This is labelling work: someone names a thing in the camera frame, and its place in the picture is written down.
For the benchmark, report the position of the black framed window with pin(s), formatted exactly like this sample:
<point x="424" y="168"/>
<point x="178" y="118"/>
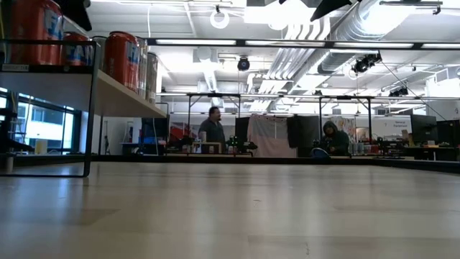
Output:
<point x="43" y="126"/>

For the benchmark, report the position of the pale yellow container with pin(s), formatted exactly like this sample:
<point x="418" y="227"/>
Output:
<point x="41" y="147"/>

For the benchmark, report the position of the white slim beverage can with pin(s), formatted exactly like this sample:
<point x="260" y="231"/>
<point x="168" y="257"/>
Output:
<point x="153" y="79"/>
<point x="143" y="72"/>
<point x="98" y="37"/>

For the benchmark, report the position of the white shelf label sticker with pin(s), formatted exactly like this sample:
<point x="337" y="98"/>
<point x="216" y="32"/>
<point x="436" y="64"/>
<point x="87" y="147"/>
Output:
<point x="14" y="67"/>

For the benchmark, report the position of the black background robot arm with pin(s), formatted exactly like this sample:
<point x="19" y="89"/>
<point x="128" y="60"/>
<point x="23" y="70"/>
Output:
<point x="187" y="141"/>

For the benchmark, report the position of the white cylinder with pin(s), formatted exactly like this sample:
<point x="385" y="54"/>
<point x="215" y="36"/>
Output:
<point x="8" y="163"/>

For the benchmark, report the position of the background robot green lights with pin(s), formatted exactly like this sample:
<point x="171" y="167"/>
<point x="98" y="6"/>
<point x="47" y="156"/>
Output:
<point x="242" y="145"/>

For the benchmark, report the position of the red beverage can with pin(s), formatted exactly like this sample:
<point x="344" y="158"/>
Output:
<point x="79" y="54"/>
<point x="32" y="36"/>
<point x="122" y="61"/>

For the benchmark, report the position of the silver ventilation duct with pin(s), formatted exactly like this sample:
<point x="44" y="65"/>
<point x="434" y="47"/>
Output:
<point x="334" y="63"/>

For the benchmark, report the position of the pale pink cloth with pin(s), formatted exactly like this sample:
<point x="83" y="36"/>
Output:
<point x="269" y="136"/>

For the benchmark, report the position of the black monitor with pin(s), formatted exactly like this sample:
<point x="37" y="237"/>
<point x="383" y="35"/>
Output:
<point x="242" y="126"/>
<point x="424" y="129"/>
<point x="449" y="133"/>

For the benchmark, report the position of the black ceiling track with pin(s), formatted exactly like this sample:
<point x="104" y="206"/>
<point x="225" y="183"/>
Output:
<point x="409" y="3"/>

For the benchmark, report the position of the wooden shelf black metal frame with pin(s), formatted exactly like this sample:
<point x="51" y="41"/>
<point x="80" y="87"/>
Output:
<point x="72" y="90"/>

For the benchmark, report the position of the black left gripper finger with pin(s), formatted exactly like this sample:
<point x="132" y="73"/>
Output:
<point x="77" y="11"/>

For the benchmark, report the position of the blue round object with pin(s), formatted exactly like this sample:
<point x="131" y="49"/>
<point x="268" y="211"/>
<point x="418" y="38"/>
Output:
<point x="320" y="154"/>

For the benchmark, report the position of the white wall sign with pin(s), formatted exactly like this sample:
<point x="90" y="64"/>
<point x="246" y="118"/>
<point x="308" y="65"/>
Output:
<point x="399" y="126"/>

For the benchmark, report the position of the black ceiling camera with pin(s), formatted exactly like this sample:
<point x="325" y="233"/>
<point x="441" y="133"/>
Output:
<point x="399" y="92"/>
<point x="363" y="64"/>

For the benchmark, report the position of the black dome camera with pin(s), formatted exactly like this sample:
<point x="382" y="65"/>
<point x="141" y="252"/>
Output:
<point x="243" y="64"/>

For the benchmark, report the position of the black metal station frame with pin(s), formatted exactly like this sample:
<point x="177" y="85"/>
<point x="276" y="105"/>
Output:
<point x="369" y="118"/>
<point x="189" y="118"/>

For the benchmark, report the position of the person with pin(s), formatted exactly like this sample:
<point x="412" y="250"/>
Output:
<point x="336" y="140"/>
<point x="212" y="131"/>

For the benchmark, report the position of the black cloth panel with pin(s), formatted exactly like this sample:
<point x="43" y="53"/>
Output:
<point x="303" y="133"/>

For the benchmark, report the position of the black overhead beam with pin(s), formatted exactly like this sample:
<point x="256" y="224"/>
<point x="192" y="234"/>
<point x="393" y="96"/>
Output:
<point x="417" y="45"/>

